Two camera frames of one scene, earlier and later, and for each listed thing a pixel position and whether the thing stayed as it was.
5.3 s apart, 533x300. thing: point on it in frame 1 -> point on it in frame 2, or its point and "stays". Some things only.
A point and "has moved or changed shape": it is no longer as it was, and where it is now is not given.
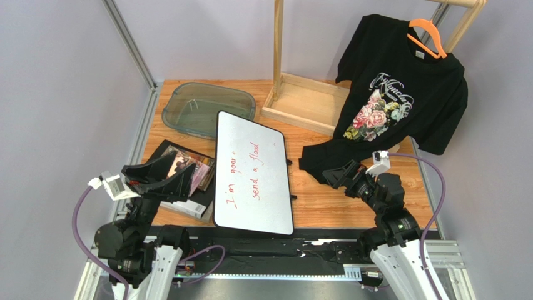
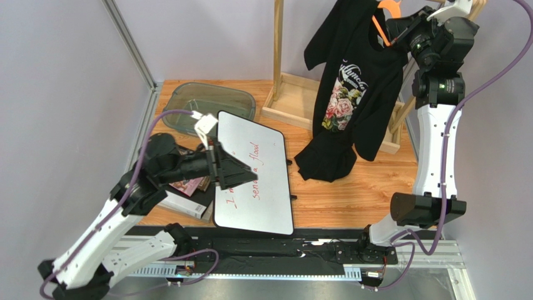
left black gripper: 176,187 -> 226,170
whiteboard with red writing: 251,187 stays
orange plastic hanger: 430,25 has moved or changed shape
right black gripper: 354,177 -> 400,32
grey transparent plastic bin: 194,108 stays
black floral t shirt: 393,90 has moved or changed shape
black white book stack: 201,196 stays
